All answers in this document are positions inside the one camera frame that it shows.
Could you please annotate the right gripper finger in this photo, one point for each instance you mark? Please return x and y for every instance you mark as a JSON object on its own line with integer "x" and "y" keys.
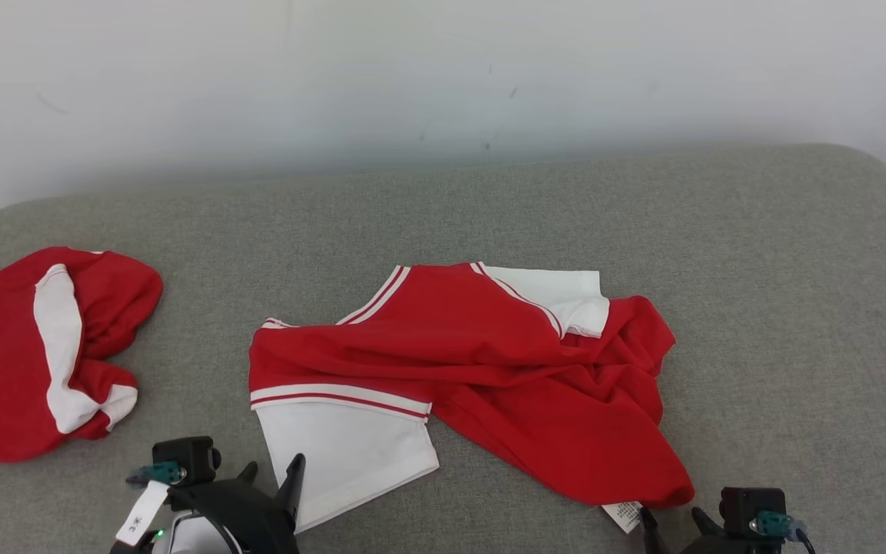
{"x": 649, "y": 535}
{"x": 706, "y": 528}

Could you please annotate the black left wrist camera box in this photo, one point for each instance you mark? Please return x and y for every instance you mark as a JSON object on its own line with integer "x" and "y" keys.
{"x": 189, "y": 454}

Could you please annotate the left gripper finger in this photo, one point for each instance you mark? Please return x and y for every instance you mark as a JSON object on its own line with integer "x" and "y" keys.
{"x": 248, "y": 472}
{"x": 292, "y": 488}

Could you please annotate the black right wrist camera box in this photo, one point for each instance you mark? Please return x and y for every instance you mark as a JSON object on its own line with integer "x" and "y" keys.
{"x": 743, "y": 500}

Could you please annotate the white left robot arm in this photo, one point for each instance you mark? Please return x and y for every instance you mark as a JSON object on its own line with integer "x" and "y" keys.
{"x": 197, "y": 538}

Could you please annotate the teal camera connector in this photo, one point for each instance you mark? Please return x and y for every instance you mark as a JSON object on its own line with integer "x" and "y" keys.
{"x": 158, "y": 472}
{"x": 774, "y": 525}

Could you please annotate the white paper tag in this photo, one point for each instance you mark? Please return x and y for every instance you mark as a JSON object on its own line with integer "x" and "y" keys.
{"x": 141, "y": 514}

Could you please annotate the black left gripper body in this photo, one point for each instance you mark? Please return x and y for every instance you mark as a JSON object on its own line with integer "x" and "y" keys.
{"x": 251, "y": 515}

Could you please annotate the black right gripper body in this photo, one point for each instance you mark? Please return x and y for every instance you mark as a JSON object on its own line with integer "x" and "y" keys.
{"x": 735, "y": 547}

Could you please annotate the teal right camera connector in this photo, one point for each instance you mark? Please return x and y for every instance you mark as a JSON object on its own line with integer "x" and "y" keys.
{"x": 774, "y": 525}

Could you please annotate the red white basketball jersey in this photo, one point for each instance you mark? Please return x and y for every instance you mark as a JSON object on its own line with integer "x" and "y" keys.
{"x": 489, "y": 346}

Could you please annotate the grey fabric sofa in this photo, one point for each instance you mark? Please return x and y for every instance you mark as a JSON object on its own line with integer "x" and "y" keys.
{"x": 489, "y": 215}

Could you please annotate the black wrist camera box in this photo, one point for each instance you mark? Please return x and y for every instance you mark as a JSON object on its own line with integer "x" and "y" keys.
{"x": 743, "y": 500}
{"x": 189, "y": 454}

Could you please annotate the teal left camera connector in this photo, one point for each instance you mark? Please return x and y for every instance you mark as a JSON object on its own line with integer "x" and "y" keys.
{"x": 158, "y": 472}

